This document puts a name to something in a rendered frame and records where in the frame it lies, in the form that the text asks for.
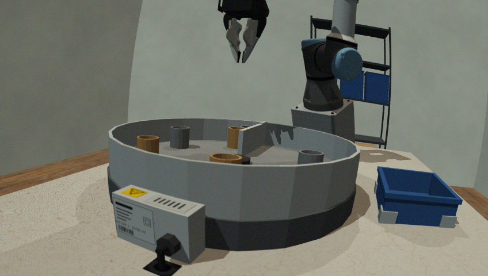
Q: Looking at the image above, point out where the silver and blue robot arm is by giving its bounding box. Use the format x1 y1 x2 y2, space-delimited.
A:
301 0 363 112

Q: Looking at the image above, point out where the blue crate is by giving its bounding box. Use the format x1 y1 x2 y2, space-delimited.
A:
374 166 463 228

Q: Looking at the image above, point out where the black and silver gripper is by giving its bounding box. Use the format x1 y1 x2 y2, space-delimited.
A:
218 0 266 63

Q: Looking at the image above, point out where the bronze bushing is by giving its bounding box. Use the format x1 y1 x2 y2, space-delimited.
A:
209 153 242 164
227 127 244 149
137 135 159 154

